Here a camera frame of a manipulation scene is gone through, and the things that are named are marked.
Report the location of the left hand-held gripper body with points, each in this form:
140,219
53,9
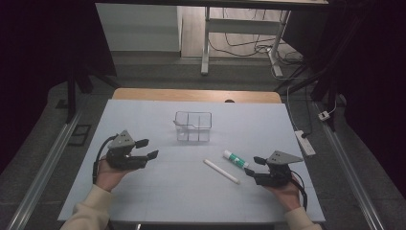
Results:
123,158

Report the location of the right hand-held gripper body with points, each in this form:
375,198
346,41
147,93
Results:
276,175

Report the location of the white green glue stick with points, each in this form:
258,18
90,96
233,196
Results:
236,159

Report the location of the white pen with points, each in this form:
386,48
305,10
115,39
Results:
221,172

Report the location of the clear plastic organizer box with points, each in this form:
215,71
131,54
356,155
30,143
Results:
193,126

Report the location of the person's left hand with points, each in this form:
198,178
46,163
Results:
110,177

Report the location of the person's right hand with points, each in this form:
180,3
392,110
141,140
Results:
287,196

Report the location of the white power strip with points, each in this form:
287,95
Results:
305,143

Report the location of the white table mat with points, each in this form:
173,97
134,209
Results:
191,204

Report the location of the small white adapter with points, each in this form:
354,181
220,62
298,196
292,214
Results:
324,115

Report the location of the black stand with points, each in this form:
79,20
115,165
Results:
71,96
324,86

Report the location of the white cabinet panel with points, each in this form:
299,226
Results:
137,27

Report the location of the black floor frame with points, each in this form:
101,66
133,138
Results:
79,134

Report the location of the aluminium rail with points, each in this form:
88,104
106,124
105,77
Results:
44,169
348,166

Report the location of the white desk frame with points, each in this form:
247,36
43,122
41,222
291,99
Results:
242,26

